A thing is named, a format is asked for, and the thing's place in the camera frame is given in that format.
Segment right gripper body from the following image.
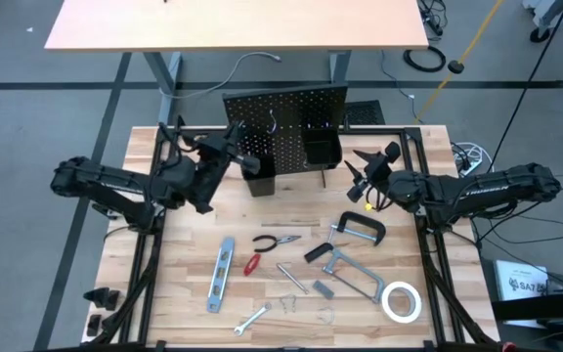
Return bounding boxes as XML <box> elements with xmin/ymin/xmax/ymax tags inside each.
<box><xmin>348</xmin><ymin>142</ymin><xmax>403</xmax><ymax>203</ymax></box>

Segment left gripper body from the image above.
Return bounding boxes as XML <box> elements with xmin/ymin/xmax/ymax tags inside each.
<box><xmin>190</xmin><ymin>133</ymin><xmax>262</xmax><ymax>214</ymax></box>

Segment black-handled needle-nose pliers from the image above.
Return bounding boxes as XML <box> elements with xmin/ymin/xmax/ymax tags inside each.
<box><xmin>251</xmin><ymin>233</ymin><xmax>303</xmax><ymax>254</ymax></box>

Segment red-handled screwdriver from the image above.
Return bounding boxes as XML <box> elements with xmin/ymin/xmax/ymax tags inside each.
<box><xmin>242</xmin><ymin>251</ymin><xmax>279</xmax><ymax>282</ymax></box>

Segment grey spirit level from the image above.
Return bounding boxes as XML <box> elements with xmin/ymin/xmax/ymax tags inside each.
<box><xmin>205</xmin><ymin>236</ymin><xmax>238</xmax><ymax>315</ymax></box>

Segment small grey rectangular block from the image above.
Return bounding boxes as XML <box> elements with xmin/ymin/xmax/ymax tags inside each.
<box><xmin>311</xmin><ymin>279</ymin><xmax>336</xmax><ymax>301</ymax></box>

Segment silver telescopic rod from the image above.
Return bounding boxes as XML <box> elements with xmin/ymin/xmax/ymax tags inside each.
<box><xmin>275</xmin><ymin>262</ymin><xmax>311</xmax><ymax>296</ymax></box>

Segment silver wire tool hook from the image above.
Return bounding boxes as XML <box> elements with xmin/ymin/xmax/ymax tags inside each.
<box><xmin>316</xmin><ymin>305</ymin><xmax>337</xmax><ymax>327</ymax></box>
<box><xmin>279</xmin><ymin>293</ymin><xmax>299</xmax><ymax>315</ymax></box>

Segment silver combination wrench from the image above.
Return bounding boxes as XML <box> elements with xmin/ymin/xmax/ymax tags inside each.
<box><xmin>233</xmin><ymin>301</ymin><xmax>274</xmax><ymax>337</ymax></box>

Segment black floor grate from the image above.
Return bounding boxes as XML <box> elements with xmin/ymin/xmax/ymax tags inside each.
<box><xmin>344</xmin><ymin>99</ymin><xmax>387</xmax><ymax>127</ymax></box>

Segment black C-clamp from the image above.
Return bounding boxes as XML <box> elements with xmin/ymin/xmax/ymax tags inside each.
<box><xmin>328</xmin><ymin>210</ymin><xmax>388</xmax><ymax>247</ymax></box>

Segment tall narrow black bin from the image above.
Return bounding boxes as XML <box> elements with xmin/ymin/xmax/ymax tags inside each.
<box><xmin>240</xmin><ymin>154</ymin><xmax>279</xmax><ymax>198</ymax></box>

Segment black perforated pegboard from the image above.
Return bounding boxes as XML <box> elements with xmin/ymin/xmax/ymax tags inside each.
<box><xmin>221</xmin><ymin>83</ymin><xmax>351</xmax><ymax>190</ymax></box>

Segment white power strip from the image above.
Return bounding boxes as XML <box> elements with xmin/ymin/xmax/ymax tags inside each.
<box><xmin>449</xmin><ymin>141</ymin><xmax>495</xmax><ymax>179</ymax></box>

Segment light wooden desk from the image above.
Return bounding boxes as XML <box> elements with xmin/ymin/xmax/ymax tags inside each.
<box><xmin>43</xmin><ymin>0</ymin><xmax>431</xmax><ymax>126</ymax></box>

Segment white tape roll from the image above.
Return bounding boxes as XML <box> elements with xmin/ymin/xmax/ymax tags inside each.
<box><xmin>379</xmin><ymin>280</ymin><xmax>424</xmax><ymax>326</ymax></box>

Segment white printed box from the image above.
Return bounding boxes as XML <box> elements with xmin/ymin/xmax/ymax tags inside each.
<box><xmin>493</xmin><ymin>258</ymin><xmax>551</xmax><ymax>302</ymax></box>

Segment black spare finger part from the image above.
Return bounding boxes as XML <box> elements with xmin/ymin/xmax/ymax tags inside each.
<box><xmin>82</xmin><ymin>286</ymin><xmax>110</xmax><ymax>310</ymax></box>
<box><xmin>85</xmin><ymin>313</ymin><xmax>104</xmax><ymax>338</ymax></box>
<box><xmin>104</xmin><ymin>289</ymin><xmax>122</xmax><ymax>313</ymax></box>

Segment grey cart with caster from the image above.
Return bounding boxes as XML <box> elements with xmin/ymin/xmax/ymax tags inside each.
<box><xmin>521</xmin><ymin>0</ymin><xmax>563</xmax><ymax>46</ymax></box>

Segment black cart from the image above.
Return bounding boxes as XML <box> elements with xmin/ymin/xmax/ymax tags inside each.
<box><xmin>490</xmin><ymin>275</ymin><xmax>563</xmax><ymax>346</ymax></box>

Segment black aluminium table frame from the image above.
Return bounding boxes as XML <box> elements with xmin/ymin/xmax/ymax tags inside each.
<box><xmin>93</xmin><ymin>114</ymin><xmax>500</xmax><ymax>352</ymax></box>

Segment grey cable with plug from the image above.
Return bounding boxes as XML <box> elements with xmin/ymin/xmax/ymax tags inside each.
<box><xmin>158</xmin><ymin>50</ymin><xmax>283</xmax><ymax>101</ymax></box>

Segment black-handled grey hacksaw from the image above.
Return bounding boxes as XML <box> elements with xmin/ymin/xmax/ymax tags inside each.
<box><xmin>302</xmin><ymin>242</ymin><xmax>387</xmax><ymax>306</ymax></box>

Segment coiled black cable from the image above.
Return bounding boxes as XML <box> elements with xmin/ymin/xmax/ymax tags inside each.
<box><xmin>402</xmin><ymin>43</ymin><xmax>448</xmax><ymax>75</ymax></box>

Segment yellow strap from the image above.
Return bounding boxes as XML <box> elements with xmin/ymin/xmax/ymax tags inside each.
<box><xmin>411</xmin><ymin>0</ymin><xmax>508</xmax><ymax>126</ymax></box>

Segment thin slanted black cable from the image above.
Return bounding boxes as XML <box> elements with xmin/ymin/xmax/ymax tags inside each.
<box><xmin>488</xmin><ymin>0</ymin><xmax>563</xmax><ymax>170</ymax></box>

